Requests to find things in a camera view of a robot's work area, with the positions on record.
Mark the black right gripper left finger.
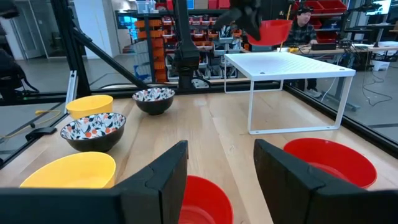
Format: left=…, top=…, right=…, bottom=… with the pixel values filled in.
left=119, top=140, right=189, bottom=224

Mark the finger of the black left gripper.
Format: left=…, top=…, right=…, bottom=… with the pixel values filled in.
left=212, top=6, right=245, bottom=31
left=241, top=7, right=264, bottom=42

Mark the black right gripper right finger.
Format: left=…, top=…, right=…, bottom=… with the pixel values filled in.
left=253, top=139, right=326, bottom=224

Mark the red plastic mini bowl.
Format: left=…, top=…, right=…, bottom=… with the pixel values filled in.
left=247, top=19, right=294, bottom=47
left=282, top=138, right=378, bottom=190
left=177, top=175, right=234, bottom=224

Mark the black floral pattern bowl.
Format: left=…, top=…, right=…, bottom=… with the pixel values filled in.
left=60, top=112, right=127, bottom=153
left=132, top=87, right=176, bottom=116

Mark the person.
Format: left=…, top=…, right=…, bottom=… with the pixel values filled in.
left=284, top=4, right=324, bottom=99

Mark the white metal shelf rack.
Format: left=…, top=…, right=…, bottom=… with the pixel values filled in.
left=223, top=51, right=357, bottom=136

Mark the black desktop device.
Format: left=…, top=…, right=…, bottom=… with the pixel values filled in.
left=311, top=42, right=337, bottom=52

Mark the shelf with red bins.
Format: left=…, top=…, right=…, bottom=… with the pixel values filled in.
left=294, top=0, right=349, bottom=44

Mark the storage shelf with bins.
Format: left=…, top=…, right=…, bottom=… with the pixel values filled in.
left=133, top=0, right=246, bottom=84

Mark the wooden top desk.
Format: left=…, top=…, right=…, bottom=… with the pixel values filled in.
left=276, top=42, right=398, bottom=112

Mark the computer monitor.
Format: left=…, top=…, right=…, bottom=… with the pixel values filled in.
left=365, top=0, right=393, bottom=16

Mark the white bin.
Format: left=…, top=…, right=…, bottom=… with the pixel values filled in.
left=371, top=58, right=391, bottom=72

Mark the black office chair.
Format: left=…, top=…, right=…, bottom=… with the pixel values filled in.
left=0, top=46, right=40, bottom=100

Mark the white floor cable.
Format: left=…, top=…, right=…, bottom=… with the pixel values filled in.
left=320, top=77, right=339, bottom=103

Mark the black floor cable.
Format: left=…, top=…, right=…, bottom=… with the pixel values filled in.
left=361, top=70, right=394, bottom=107

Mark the white bracket strip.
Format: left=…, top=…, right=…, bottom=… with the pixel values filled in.
left=63, top=70, right=78, bottom=113

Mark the black frame clamp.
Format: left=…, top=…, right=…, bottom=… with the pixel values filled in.
left=24, top=126, right=58, bottom=142

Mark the yellow floor cable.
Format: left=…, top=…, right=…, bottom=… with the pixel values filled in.
left=0, top=108, right=62, bottom=140

